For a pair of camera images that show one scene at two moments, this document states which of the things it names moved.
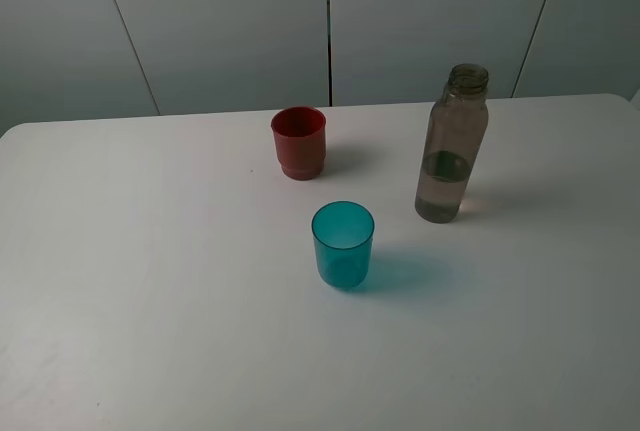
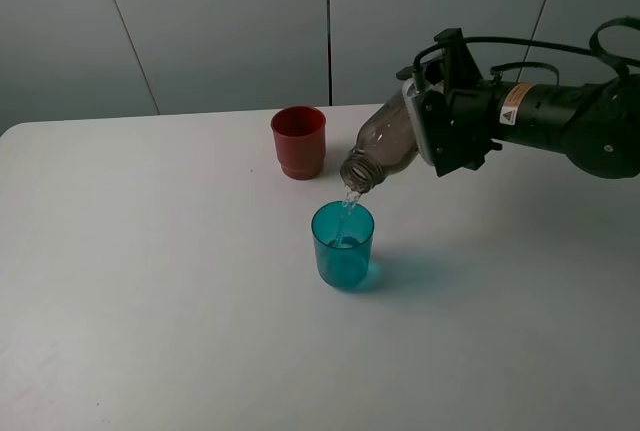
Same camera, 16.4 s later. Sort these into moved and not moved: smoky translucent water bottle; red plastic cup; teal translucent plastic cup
Moved: smoky translucent water bottle
Not moved: red plastic cup; teal translucent plastic cup
